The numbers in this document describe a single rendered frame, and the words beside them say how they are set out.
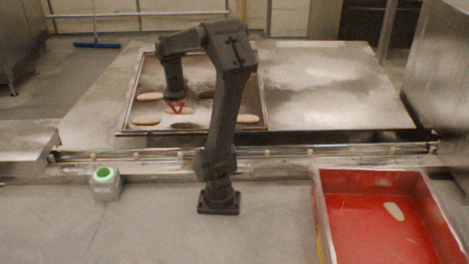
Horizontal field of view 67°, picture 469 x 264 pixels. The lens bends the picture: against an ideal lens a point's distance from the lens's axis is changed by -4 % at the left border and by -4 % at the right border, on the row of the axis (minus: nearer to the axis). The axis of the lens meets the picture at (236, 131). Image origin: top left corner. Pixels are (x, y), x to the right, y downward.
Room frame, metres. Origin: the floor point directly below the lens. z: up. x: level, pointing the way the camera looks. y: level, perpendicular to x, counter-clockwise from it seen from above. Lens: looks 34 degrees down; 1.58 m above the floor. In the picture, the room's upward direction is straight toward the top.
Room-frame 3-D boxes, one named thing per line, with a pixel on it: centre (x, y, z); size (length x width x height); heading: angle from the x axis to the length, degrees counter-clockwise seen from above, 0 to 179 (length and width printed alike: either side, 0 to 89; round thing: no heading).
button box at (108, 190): (0.80, 0.38, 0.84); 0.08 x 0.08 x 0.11; 2
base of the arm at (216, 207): (0.76, 0.05, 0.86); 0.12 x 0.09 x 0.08; 86
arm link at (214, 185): (0.78, 0.06, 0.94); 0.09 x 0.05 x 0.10; 27
